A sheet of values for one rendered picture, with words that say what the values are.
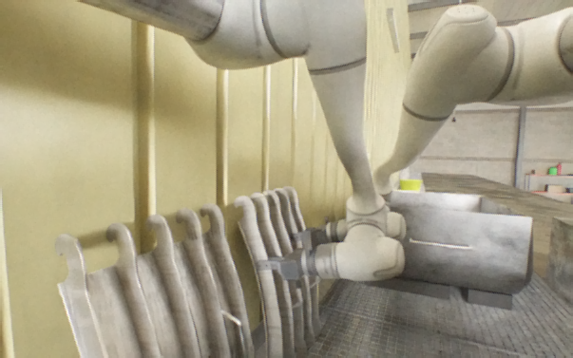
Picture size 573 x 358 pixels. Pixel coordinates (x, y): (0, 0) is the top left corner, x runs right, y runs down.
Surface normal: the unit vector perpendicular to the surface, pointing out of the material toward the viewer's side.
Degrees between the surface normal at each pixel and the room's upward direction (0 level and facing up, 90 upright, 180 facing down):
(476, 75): 128
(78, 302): 90
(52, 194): 90
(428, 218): 90
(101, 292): 62
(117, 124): 90
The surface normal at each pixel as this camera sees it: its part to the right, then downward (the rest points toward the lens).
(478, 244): -0.40, 0.04
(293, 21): -0.33, 0.55
